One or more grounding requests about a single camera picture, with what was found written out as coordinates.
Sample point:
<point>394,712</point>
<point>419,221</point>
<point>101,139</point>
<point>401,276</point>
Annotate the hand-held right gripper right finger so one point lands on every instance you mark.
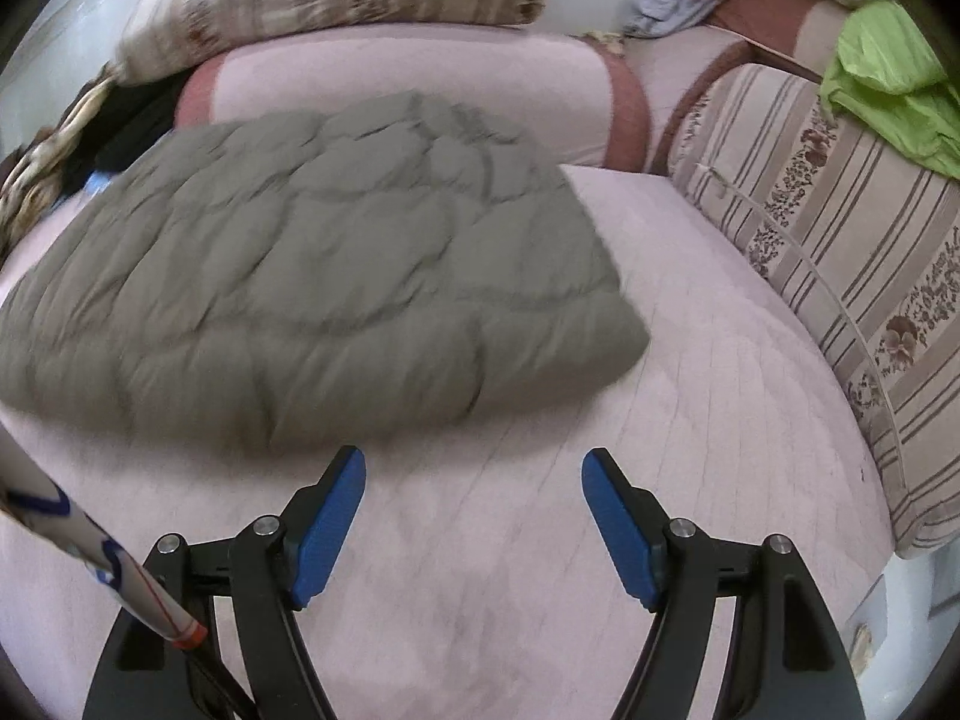
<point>622,532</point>

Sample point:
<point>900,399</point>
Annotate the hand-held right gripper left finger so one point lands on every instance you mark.
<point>330,525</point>

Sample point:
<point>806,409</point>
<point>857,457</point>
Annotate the olive quilted puffer jacket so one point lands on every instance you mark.
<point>300,277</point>

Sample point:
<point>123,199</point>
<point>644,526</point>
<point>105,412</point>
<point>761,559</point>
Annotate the pink quilted mattress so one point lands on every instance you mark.
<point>712,390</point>

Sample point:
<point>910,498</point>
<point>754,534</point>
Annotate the striped floral sofa backrest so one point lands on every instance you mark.
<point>847,240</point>

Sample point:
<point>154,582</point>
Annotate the black garment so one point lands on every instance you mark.
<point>127,127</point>

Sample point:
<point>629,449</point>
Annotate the pink brown bolster cushion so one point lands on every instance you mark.
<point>660,82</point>
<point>450,67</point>

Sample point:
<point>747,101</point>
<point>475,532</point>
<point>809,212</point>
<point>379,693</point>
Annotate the brown floral cloth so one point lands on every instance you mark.
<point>30,172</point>

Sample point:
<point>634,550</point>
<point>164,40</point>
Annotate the grey cloth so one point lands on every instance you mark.
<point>675,7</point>

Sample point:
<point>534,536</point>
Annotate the green cloth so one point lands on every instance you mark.
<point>885,67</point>

